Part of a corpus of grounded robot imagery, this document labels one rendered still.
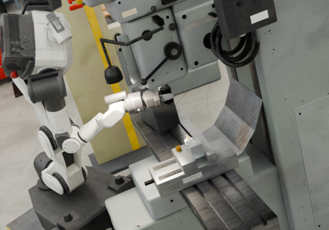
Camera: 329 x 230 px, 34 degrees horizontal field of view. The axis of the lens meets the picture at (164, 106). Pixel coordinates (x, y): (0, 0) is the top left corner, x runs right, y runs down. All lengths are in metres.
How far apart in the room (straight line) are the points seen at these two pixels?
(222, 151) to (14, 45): 0.96
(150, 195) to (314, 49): 0.93
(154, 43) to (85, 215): 1.14
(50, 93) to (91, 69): 1.80
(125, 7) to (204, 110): 2.79
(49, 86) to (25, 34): 0.25
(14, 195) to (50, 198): 1.36
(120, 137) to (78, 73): 0.65
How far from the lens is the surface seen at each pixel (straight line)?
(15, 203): 4.47
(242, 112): 2.54
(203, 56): 2.24
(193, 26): 2.19
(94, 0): 2.04
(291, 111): 2.40
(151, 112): 2.63
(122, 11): 2.09
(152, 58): 2.19
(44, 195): 3.28
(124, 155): 4.42
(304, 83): 2.38
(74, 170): 3.02
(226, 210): 2.07
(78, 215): 2.92
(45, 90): 2.30
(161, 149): 2.53
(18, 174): 4.83
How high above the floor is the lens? 2.25
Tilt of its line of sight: 27 degrees down
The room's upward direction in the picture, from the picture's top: 17 degrees counter-clockwise
